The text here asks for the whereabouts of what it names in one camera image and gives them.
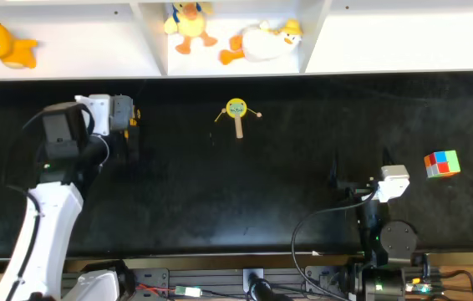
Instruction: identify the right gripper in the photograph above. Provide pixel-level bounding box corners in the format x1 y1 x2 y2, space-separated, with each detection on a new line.
328 146 394 202

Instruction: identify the yellow rattle drum toy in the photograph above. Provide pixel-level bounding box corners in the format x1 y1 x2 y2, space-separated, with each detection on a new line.
213 97 263 140

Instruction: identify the grey and yellow toy truck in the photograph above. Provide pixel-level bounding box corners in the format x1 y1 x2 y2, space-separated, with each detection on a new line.
109 94 142 141

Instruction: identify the many-coloured puzzle cube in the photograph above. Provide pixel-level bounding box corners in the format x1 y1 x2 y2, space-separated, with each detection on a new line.
423 150 462 180

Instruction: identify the white shelf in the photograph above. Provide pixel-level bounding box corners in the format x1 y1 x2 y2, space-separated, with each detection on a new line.
0 0 473 81

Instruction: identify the white plush duck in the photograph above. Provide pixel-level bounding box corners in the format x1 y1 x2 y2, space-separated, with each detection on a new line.
218 18 304 66

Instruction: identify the yellow plush duck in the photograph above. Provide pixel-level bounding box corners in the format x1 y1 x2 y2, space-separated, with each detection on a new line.
163 2 219 55

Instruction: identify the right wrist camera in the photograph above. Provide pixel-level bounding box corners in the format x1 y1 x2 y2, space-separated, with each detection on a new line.
376 164 411 204

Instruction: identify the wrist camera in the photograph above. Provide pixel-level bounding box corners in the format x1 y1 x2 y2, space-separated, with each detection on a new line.
376 164 411 204
74 94 112 137

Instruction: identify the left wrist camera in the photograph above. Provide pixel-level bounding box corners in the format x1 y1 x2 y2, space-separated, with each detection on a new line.
74 94 112 137

